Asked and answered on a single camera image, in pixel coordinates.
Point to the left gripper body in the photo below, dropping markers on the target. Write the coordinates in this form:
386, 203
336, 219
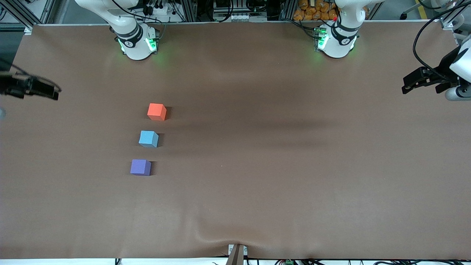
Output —
443, 72

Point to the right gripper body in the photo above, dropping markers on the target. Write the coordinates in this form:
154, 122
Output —
11, 87

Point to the light blue foam block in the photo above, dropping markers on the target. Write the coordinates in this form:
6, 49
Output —
148, 138

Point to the orange foam block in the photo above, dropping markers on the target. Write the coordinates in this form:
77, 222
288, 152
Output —
156, 111

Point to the purple foam block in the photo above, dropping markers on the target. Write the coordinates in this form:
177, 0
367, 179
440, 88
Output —
140, 167

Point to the green-lit circuit board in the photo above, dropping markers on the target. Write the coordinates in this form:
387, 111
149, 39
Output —
319, 36

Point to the pile of orange objects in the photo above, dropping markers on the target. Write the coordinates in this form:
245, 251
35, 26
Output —
312, 9

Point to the white power strip with plugs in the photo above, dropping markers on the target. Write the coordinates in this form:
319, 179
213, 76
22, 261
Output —
160, 8

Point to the brown table cover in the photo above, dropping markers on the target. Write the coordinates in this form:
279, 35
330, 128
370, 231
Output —
294, 184

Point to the aluminium frame profile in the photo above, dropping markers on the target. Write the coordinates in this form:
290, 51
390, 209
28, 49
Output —
452, 16
22, 14

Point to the metal bracket with brown post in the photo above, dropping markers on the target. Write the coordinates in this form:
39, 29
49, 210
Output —
236, 257

